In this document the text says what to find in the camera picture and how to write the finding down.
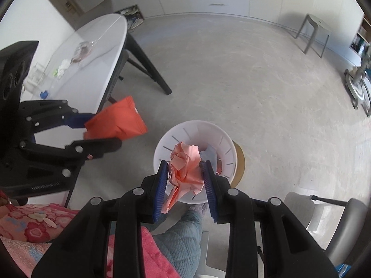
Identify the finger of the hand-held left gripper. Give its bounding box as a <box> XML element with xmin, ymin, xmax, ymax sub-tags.
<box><xmin>19</xmin><ymin>137</ymin><xmax>122</xmax><ymax>178</ymax></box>
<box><xmin>20</xmin><ymin>100</ymin><xmax>97</xmax><ymax>135</ymax></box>

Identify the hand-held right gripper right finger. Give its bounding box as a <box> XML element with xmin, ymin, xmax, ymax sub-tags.
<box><xmin>201</xmin><ymin>161</ymin><xmax>339</xmax><ymax>278</ymax></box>

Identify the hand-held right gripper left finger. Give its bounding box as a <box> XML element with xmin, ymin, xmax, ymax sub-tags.
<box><xmin>31</xmin><ymin>160</ymin><xmax>170</xmax><ymax>278</ymax></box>

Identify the orange packet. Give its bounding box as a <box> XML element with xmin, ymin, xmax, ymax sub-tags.
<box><xmin>83</xmin><ymin>95</ymin><xmax>148</xmax><ymax>141</ymax></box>

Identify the pink paper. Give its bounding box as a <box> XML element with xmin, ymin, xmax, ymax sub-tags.
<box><xmin>161</xmin><ymin>141</ymin><xmax>206</xmax><ymax>214</ymax></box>

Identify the white slotted plastic bin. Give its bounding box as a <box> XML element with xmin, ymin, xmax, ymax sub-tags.
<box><xmin>154</xmin><ymin>120</ymin><xmax>239</xmax><ymax>205</ymax></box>

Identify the person's grey slipper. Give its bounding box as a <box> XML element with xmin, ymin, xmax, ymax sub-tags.
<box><xmin>188</xmin><ymin>203</ymin><xmax>208</xmax><ymax>218</ymax></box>

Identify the white crumpled tissue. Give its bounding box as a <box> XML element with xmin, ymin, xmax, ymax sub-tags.
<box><xmin>56</xmin><ymin>59</ymin><xmax>71</xmax><ymax>77</ymax></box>

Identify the person's quilted trouser leg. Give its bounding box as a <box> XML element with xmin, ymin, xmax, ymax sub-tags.
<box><xmin>151</xmin><ymin>208</ymin><xmax>203</xmax><ymax>278</ymax></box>

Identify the white plastic stool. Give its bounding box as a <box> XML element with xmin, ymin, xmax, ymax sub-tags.
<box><xmin>197</xmin><ymin>230</ymin><xmax>227</xmax><ymax>278</ymax></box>

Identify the white plastic chair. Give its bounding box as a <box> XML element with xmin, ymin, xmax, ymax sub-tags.
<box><xmin>282</xmin><ymin>192</ymin><xmax>316</xmax><ymax>232</ymax></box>

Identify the person's pink floral robe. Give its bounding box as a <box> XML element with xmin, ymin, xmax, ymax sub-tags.
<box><xmin>0</xmin><ymin>203</ymin><xmax>180</xmax><ymax>278</ymax></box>

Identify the pile of shoes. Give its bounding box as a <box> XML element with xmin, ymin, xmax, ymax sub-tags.
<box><xmin>119</xmin><ymin>4</ymin><xmax>145</xmax><ymax>29</ymax></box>

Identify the grey cabinet drawer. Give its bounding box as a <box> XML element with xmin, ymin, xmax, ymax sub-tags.
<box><xmin>185</xmin><ymin>0</ymin><xmax>250</xmax><ymax>16</ymax></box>

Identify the grey wheeled floor machine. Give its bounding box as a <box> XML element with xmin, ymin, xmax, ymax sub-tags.
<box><xmin>343</xmin><ymin>45</ymin><xmax>371</xmax><ymax>118</ymax></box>

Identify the grey metal stool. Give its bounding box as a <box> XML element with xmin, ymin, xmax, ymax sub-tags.
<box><xmin>295</xmin><ymin>13</ymin><xmax>337</xmax><ymax>59</ymax></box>

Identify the open wooden shelf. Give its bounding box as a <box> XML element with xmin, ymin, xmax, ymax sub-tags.
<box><xmin>349</xmin><ymin>14</ymin><xmax>371</xmax><ymax>61</ymax></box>

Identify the black table leg frame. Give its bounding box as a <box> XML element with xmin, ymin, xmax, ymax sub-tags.
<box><xmin>99</xmin><ymin>32</ymin><xmax>173</xmax><ymax>112</ymax></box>

